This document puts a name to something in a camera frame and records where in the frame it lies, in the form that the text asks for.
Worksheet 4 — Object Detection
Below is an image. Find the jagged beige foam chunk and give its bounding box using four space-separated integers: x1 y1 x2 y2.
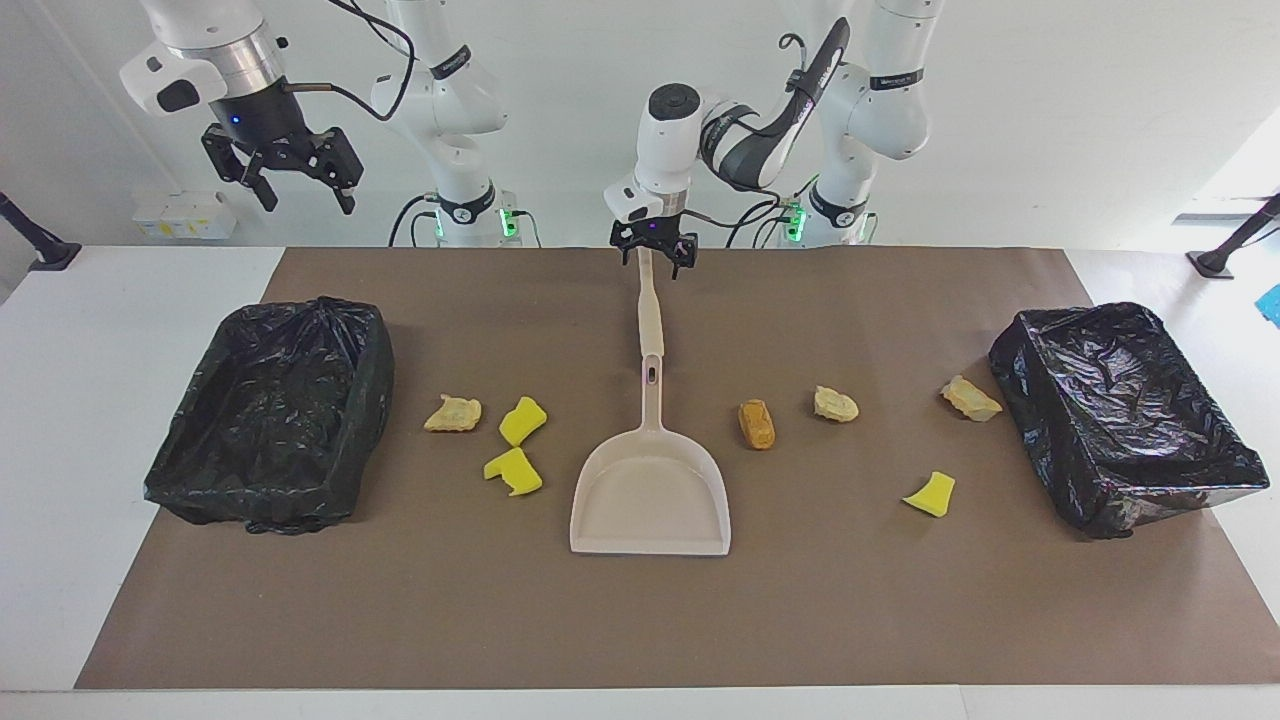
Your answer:
423 393 483 434

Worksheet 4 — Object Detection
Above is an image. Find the elongated beige foam chunk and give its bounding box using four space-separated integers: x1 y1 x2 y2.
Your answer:
940 375 1004 424

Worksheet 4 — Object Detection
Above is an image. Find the brown oval foam chunk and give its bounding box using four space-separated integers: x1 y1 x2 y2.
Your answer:
738 399 777 451

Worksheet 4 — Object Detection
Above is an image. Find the bin lined with black bag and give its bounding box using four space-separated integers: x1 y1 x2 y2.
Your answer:
143 295 396 536
988 301 1271 541

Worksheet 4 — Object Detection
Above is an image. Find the beige plastic dustpan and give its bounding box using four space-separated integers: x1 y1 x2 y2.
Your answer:
569 353 732 557

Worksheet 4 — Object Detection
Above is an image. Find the black left arm base cable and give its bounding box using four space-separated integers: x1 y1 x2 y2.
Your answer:
725 195 823 249

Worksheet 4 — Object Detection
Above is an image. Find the black right arm base cable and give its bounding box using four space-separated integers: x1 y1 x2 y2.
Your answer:
388 193 443 248

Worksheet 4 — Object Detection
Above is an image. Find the yellow sponge wedge piece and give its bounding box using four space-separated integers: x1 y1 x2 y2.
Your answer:
902 471 956 519

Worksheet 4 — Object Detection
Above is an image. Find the notched yellow sponge piece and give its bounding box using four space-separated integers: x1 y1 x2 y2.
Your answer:
483 446 544 498

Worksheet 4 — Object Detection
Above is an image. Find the wide white socket box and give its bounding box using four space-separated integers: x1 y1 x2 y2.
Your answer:
163 191 238 239

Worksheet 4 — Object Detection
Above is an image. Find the beige brush with black bristles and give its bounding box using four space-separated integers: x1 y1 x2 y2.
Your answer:
636 247 665 361

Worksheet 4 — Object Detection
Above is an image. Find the brown table mat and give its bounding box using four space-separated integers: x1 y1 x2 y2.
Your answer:
75 247 1280 691

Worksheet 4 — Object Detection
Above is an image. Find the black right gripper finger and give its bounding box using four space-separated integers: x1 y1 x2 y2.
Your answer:
300 127 363 216
203 124 278 213

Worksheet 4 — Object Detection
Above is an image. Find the black camera stand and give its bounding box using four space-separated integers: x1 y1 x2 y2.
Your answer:
1187 193 1280 280
0 192 83 273

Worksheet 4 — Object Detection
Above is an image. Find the black arm base cable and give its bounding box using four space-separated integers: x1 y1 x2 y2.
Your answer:
725 195 823 249
388 193 443 248

